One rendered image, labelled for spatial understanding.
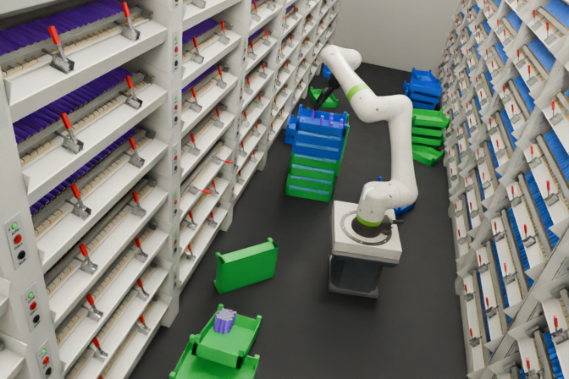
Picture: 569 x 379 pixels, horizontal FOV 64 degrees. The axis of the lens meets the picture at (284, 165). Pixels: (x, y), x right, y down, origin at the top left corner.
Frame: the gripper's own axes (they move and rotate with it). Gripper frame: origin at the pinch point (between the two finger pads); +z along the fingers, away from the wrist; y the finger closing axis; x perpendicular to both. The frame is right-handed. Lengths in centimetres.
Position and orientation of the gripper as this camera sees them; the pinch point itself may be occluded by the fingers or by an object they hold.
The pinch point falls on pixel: (317, 104)
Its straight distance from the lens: 267.7
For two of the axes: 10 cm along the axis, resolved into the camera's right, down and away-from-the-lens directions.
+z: -4.5, 6.0, 6.6
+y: 5.8, -3.6, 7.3
